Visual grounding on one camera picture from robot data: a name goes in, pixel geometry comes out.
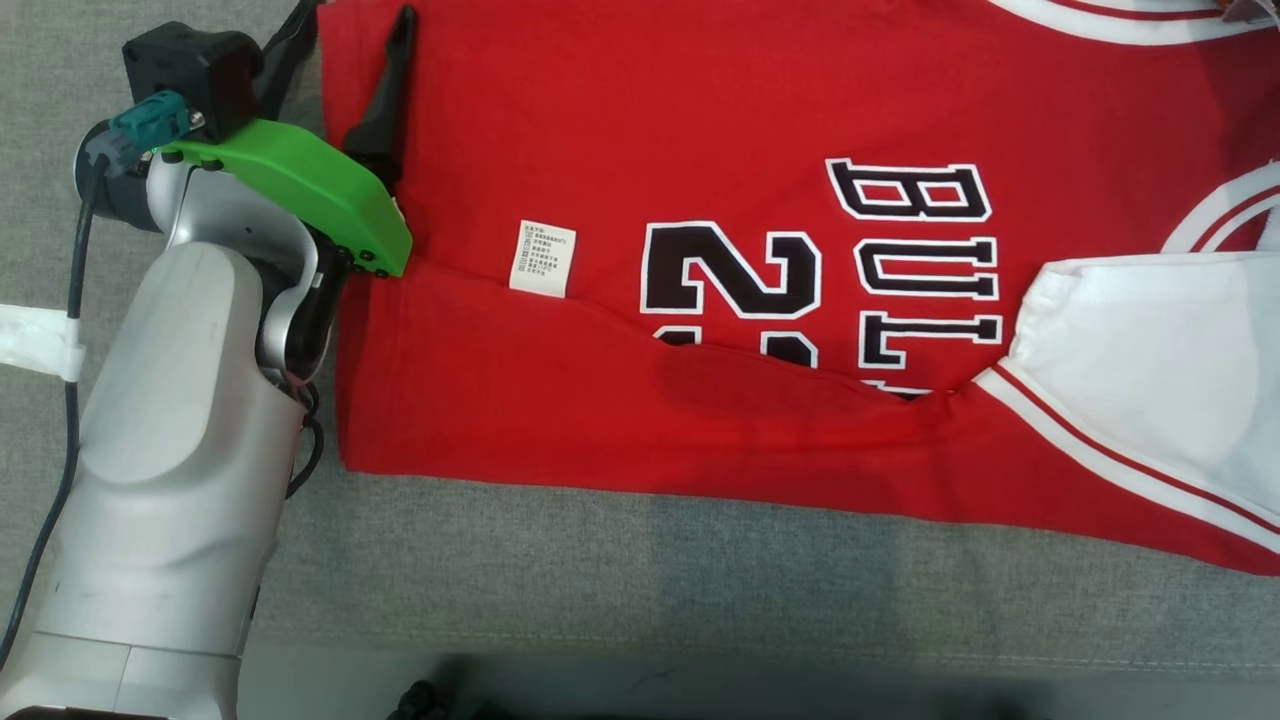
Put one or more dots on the red white basketball jersey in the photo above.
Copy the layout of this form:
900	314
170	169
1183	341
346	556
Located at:
700	130

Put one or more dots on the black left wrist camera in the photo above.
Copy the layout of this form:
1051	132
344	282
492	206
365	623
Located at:
190	70

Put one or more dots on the teal left camera connector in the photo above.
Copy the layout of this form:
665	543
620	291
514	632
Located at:
150	118

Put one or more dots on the grey fabric sofa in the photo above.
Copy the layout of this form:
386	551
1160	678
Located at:
600	590

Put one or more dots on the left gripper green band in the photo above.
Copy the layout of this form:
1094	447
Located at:
300	175

